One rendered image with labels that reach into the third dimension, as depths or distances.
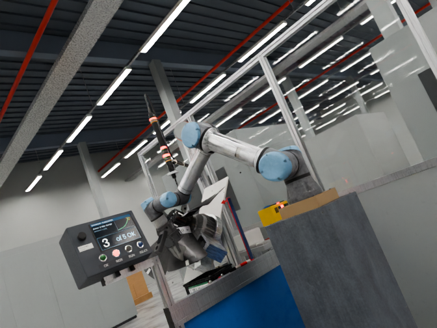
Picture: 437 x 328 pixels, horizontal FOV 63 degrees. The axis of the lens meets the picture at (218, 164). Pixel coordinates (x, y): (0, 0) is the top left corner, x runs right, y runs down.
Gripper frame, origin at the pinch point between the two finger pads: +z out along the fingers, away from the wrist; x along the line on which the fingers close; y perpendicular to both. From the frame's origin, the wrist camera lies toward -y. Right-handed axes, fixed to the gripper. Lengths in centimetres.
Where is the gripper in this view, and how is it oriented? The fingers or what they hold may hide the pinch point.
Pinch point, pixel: (181, 259)
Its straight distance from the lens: 191.0
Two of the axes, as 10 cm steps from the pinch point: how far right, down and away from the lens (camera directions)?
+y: 5.5, -4.1, 7.3
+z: 5.4, 8.4, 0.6
